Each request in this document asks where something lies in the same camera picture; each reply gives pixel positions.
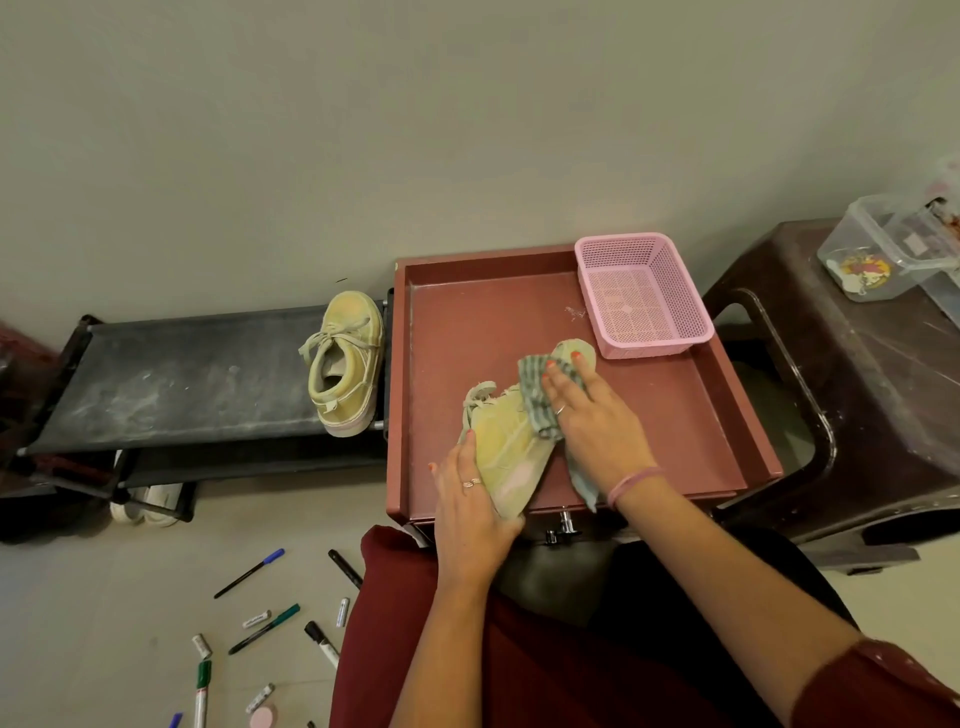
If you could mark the black capped marker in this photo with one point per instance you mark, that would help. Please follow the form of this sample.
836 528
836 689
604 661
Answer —
322 643

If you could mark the black pen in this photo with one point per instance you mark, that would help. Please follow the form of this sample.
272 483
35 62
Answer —
345 569

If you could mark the black shoe rack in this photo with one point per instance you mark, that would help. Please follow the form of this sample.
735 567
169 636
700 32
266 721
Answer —
187 382

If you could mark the person's left forearm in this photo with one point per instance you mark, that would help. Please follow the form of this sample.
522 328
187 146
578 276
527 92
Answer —
450 660

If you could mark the black trousers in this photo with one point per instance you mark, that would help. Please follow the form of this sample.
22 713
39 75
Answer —
637 600

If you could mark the grey striped cloth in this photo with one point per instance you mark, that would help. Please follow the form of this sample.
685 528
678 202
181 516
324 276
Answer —
538 401

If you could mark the pink wristband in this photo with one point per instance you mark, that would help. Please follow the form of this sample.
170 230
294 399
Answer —
634 481

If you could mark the person's right forearm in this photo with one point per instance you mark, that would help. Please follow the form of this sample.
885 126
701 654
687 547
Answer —
720 592

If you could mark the green capped marker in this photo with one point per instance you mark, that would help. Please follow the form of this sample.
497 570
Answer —
202 690

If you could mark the person's left hand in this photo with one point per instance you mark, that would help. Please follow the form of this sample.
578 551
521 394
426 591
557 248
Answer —
469 532

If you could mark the metal latch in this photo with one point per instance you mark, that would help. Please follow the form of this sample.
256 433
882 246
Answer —
564 525

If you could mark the person's right middle finger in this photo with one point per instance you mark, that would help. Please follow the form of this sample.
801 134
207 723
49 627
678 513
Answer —
587 379

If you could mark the pink round eraser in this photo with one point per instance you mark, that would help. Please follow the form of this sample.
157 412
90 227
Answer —
263 718

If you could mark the white shoes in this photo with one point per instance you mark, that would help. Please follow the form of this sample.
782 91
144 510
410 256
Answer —
146 502

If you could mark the small white marker cap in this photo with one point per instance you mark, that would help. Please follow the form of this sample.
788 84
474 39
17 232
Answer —
202 646
256 619
343 612
259 698

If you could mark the yellow canvas shoe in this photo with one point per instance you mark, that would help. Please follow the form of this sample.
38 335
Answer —
346 367
506 446

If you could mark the maroon tray table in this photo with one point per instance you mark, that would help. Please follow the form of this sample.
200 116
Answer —
675 420

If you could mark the person's left little finger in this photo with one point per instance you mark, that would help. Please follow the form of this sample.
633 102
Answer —
437 484

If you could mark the dark red bag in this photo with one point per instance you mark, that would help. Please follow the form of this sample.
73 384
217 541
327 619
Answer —
26 390

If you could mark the pink plastic basket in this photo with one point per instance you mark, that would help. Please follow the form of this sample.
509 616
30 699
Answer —
637 304

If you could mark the maroon garment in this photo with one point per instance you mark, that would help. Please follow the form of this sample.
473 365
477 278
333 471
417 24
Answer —
382 622

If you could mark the person's right hand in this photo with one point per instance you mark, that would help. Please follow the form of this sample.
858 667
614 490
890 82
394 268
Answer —
600 435

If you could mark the clear plastic container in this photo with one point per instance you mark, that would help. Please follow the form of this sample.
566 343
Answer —
874 251

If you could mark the green capped pen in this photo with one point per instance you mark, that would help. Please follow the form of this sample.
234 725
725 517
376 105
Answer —
264 629

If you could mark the clear plastic box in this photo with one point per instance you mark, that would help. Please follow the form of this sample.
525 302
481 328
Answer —
946 296

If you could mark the dark brown plastic stool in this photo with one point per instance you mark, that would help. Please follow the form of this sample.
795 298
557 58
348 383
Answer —
870 390

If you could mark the blue capped pen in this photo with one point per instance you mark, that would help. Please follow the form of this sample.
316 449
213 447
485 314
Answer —
249 574

